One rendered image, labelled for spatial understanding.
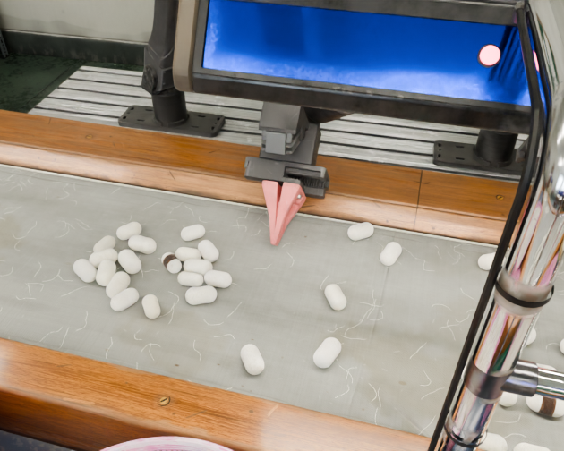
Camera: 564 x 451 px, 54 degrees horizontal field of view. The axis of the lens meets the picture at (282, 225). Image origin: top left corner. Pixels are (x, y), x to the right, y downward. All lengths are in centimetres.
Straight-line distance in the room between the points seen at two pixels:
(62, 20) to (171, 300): 260
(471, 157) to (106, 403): 74
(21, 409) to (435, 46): 50
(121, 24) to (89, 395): 256
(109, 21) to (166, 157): 221
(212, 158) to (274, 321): 30
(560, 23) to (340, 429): 37
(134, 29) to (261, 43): 260
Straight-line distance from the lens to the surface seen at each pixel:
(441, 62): 37
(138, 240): 72
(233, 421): 53
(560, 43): 30
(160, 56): 99
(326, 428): 53
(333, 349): 58
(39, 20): 323
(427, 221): 76
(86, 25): 310
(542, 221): 25
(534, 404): 60
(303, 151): 68
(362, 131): 109
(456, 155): 104
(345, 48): 38
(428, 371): 61
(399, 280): 68
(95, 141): 91
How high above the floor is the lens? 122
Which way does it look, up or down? 41 degrees down
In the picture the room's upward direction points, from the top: straight up
